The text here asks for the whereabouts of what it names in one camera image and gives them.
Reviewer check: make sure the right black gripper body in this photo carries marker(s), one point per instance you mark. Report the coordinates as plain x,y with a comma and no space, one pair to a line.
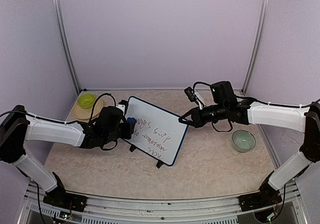
220,114

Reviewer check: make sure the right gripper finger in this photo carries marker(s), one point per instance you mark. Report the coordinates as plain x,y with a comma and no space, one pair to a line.
192,124
187,117

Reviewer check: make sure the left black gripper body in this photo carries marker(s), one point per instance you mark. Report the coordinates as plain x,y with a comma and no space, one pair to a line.
113,134

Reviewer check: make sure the blue whiteboard eraser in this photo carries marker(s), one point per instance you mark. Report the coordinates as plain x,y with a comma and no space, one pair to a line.
131,120

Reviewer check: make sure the small blue-framed whiteboard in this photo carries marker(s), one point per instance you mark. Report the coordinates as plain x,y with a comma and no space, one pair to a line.
157,132

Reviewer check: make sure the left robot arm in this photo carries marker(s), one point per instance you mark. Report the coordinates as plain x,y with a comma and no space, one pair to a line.
19,126

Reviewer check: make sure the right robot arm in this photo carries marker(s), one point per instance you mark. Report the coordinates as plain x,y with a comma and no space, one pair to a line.
299,125

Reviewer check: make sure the beige plate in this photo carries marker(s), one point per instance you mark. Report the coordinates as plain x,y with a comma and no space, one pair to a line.
85,114

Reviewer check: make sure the lime green bowl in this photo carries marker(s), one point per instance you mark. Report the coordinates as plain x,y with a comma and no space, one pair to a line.
86,101

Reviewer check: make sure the pale green glass bowl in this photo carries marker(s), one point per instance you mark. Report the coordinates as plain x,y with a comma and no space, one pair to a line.
243,141

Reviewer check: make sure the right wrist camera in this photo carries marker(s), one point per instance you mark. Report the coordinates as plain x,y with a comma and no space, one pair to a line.
195,97

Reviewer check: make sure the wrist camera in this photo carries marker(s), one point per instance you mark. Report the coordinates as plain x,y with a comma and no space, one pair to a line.
195,97
123,105

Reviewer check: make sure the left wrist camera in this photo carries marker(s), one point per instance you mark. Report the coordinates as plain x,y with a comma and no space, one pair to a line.
123,105

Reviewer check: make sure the front aluminium rail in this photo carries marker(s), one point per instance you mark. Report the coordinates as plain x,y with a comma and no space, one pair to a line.
111,210

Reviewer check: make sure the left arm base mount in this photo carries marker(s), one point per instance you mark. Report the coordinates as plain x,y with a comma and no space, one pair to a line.
65,200

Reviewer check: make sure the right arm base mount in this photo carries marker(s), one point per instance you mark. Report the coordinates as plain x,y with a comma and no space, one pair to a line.
260,199

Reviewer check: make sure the right aluminium frame post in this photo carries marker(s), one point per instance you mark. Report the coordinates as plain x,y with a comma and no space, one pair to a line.
256,45

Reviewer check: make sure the aluminium frame post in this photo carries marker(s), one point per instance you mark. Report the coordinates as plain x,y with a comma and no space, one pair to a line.
65,45
256,45

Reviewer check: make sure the left aluminium frame post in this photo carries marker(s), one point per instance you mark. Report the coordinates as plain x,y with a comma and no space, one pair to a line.
65,45

